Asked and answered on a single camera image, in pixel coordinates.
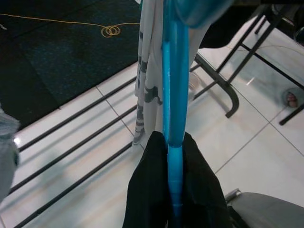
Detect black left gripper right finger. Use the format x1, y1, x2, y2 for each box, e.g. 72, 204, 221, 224
181, 132, 232, 228

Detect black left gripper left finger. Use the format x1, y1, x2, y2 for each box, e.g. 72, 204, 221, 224
122, 131, 171, 228

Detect blue plastic hanger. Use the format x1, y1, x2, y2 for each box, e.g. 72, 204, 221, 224
161, 0, 235, 218

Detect white garment grey print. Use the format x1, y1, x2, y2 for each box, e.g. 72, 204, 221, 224
132, 0, 211, 146

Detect black folding chair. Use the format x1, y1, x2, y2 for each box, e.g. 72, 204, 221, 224
237, 0, 304, 126

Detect light denim shorts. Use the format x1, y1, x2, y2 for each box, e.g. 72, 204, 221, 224
0, 103, 21, 198

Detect yellow cord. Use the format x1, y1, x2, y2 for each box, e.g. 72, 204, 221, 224
0, 13, 141, 38

